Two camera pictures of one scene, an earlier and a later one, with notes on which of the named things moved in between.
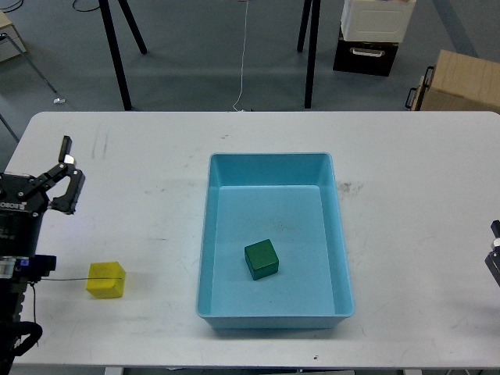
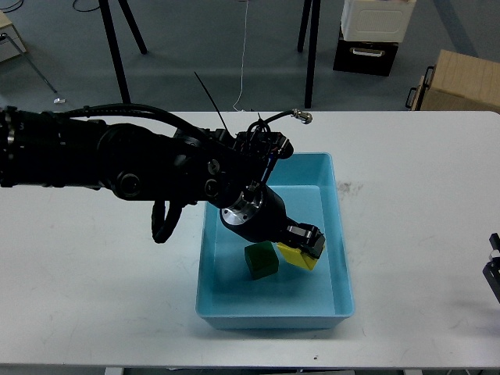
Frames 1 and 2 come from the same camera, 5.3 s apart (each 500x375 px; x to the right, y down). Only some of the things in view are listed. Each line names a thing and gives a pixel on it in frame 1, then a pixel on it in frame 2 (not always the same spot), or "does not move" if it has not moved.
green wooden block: (262, 259) does not move
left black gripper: (22, 193) → (258, 213)
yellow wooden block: (105, 288) → (294, 256)
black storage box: (367, 58) does not move
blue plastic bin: (292, 199) does not move
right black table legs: (316, 13) does not move
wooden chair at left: (11, 47) does not move
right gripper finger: (495, 228) → (494, 241)
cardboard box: (457, 83) does not move
